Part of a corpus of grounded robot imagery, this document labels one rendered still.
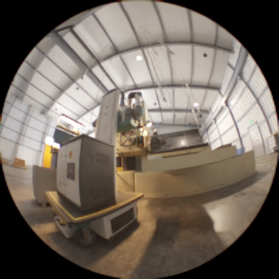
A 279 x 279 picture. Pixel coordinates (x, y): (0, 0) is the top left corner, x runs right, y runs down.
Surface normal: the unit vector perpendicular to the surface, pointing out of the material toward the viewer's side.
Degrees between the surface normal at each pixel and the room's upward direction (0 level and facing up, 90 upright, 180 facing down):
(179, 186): 90
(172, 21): 169
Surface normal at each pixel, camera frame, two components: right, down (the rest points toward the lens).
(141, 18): -0.14, 0.95
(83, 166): 0.90, -0.18
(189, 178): -0.32, -0.30
